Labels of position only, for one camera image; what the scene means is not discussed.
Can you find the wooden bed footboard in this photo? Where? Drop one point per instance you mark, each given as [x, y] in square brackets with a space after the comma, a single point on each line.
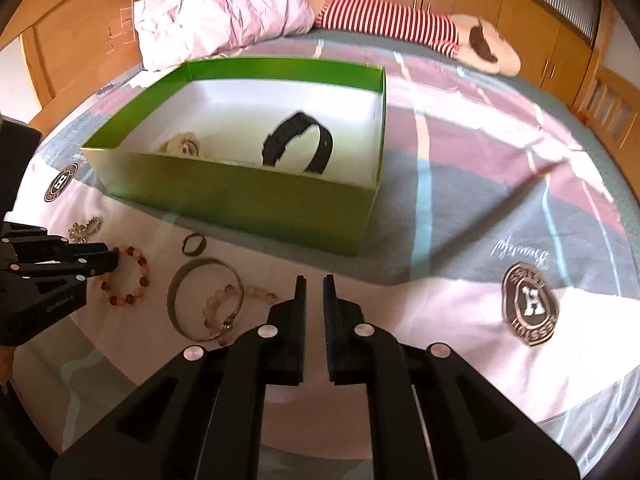
[612, 105]

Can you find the green cardboard box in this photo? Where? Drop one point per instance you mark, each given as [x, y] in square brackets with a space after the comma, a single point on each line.
[240, 200]

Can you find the gold ornate brooch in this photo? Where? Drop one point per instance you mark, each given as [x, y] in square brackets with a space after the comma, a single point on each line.
[82, 230]

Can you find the wooden wall cabinets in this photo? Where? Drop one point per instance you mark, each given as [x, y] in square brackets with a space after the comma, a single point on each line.
[525, 15]

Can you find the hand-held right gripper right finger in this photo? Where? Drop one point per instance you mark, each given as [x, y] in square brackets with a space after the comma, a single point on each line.
[350, 340]

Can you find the black wrist watch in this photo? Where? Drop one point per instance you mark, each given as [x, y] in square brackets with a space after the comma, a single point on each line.
[280, 140]

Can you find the striped plush toy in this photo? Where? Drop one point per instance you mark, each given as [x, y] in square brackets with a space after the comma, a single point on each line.
[390, 20]

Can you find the wooden headboard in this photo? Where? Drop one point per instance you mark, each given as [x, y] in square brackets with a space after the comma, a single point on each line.
[75, 45]

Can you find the grey-green bed mat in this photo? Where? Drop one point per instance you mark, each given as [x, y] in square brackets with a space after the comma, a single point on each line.
[565, 125]

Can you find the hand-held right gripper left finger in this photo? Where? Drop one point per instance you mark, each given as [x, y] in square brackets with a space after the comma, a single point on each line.
[280, 340]

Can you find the silver metal bangle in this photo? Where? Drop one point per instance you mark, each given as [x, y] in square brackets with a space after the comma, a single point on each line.
[175, 305]

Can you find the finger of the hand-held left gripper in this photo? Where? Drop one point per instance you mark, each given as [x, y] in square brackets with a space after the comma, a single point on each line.
[90, 260]
[30, 242]

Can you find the pink pillow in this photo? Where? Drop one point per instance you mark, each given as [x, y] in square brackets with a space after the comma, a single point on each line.
[225, 15]

